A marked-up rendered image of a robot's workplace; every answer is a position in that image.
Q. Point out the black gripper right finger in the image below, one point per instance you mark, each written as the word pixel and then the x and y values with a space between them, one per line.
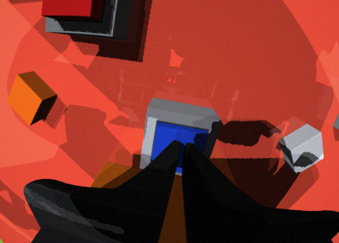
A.
pixel 216 211

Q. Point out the red button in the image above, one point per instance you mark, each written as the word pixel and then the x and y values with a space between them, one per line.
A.
pixel 92 18

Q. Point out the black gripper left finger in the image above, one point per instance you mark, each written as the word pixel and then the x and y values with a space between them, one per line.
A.
pixel 131 213

